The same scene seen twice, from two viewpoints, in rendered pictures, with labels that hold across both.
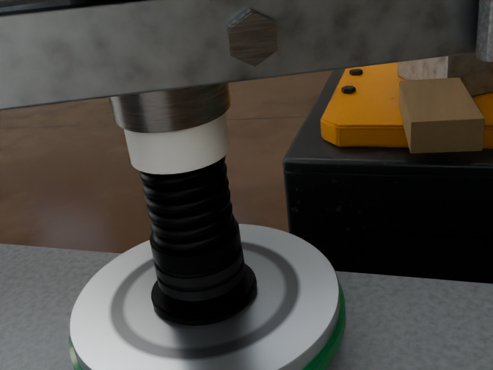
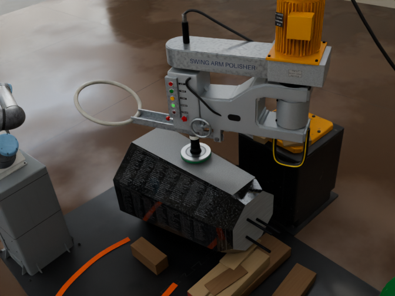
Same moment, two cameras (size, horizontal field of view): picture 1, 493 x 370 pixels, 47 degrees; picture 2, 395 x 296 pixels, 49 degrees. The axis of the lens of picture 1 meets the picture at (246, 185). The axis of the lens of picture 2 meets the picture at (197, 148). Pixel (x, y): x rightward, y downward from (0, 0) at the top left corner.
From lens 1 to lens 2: 262 cm
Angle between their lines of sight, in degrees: 27
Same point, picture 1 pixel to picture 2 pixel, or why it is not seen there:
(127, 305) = (187, 149)
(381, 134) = not seen: hidden behind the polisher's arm
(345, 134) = not seen: hidden behind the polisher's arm
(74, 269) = (187, 141)
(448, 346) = (217, 166)
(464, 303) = (224, 163)
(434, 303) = (221, 162)
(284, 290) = (203, 154)
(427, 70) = not seen: hidden behind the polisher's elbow
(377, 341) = (211, 162)
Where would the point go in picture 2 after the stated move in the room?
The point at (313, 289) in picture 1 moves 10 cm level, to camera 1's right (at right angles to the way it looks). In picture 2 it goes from (205, 154) to (218, 158)
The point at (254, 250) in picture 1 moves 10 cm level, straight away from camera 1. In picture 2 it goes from (204, 148) to (210, 141)
